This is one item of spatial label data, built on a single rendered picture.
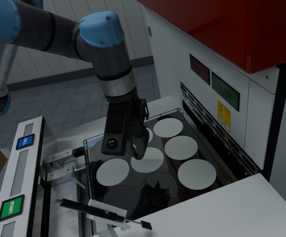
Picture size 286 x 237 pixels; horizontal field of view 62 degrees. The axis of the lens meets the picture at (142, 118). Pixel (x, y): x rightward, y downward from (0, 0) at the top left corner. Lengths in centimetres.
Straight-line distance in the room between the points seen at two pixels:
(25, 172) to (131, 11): 261
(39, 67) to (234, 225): 341
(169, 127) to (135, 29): 248
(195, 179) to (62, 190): 39
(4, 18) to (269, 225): 57
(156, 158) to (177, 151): 7
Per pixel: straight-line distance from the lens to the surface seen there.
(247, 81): 50
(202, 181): 65
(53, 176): 79
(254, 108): 51
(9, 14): 46
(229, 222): 52
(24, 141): 89
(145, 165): 70
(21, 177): 77
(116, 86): 47
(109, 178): 70
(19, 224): 67
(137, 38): 322
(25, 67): 376
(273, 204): 55
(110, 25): 44
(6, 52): 94
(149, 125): 82
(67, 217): 71
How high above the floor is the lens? 142
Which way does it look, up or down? 37 degrees down
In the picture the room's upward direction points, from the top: 15 degrees counter-clockwise
